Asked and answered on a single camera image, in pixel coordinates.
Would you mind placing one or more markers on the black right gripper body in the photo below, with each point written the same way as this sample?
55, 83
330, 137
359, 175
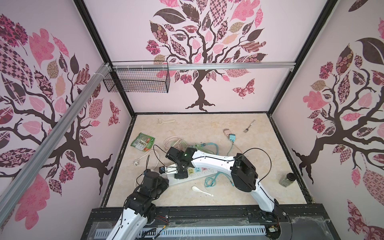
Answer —
181, 173

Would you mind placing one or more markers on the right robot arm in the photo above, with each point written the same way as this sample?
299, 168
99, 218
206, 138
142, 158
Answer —
238, 168

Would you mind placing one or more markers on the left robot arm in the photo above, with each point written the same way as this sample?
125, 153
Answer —
138, 208

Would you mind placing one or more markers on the white multicolour power strip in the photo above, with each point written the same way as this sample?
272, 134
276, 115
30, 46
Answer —
193, 174

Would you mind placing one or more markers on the white ceramic spoon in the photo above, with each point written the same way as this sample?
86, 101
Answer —
196, 189

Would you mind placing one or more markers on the green snack packet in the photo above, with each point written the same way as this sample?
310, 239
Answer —
143, 142

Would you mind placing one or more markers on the pale yellow peeler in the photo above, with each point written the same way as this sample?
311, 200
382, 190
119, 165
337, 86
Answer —
161, 121

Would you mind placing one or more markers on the metal fork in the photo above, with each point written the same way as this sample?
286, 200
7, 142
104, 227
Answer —
249, 126

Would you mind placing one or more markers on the glass jar black lid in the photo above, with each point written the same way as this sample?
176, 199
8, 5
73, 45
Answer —
287, 180

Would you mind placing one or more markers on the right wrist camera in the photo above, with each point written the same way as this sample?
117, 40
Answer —
168, 170

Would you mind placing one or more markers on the black wire basket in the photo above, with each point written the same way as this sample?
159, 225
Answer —
138, 77

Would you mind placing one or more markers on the aluminium rail back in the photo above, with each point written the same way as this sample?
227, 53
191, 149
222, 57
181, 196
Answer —
220, 66

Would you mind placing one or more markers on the aluminium rail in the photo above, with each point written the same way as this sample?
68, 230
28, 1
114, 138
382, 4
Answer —
220, 66
24, 179

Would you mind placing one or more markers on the aluminium rail left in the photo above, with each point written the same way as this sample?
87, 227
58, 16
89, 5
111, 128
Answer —
24, 179

